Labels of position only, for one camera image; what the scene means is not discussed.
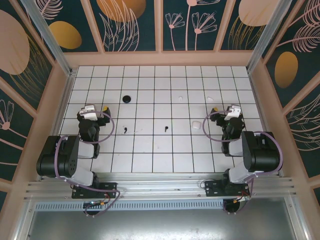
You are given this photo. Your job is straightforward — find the aluminium mounting rail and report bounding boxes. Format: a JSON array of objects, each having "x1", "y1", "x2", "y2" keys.
[{"x1": 23, "y1": 171, "x2": 297, "y2": 201}]

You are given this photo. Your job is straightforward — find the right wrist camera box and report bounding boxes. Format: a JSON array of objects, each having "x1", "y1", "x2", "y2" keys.
[{"x1": 224, "y1": 104, "x2": 242, "y2": 121}]

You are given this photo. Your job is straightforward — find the aluminium frame post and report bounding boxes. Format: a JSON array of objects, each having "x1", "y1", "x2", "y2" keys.
[
  {"x1": 246, "y1": 0, "x2": 301, "y2": 73},
  {"x1": 19, "y1": 0, "x2": 77, "y2": 77}
]

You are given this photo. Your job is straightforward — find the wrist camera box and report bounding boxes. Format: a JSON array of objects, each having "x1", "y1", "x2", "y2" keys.
[
  {"x1": 224, "y1": 104, "x2": 242, "y2": 121},
  {"x1": 78, "y1": 104, "x2": 99, "y2": 120}
]

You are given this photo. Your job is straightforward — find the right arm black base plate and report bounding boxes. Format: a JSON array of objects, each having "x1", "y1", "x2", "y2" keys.
[{"x1": 204, "y1": 180, "x2": 251, "y2": 198}]

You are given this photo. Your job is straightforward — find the slotted grey cable duct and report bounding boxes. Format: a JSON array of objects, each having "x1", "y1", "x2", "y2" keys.
[{"x1": 34, "y1": 201, "x2": 226, "y2": 212}]

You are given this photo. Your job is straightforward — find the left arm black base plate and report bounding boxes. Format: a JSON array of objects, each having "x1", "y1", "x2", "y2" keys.
[{"x1": 71, "y1": 182, "x2": 118, "y2": 200}]

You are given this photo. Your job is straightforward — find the grey metal sheet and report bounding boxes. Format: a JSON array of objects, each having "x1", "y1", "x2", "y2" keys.
[{"x1": 14, "y1": 211, "x2": 308, "y2": 240}]

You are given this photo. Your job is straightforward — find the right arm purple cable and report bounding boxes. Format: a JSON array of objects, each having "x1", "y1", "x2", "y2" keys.
[{"x1": 202, "y1": 111, "x2": 284, "y2": 215}]

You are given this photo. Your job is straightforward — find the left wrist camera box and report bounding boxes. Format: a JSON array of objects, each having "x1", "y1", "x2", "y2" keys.
[{"x1": 78, "y1": 104, "x2": 99, "y2": 120}]

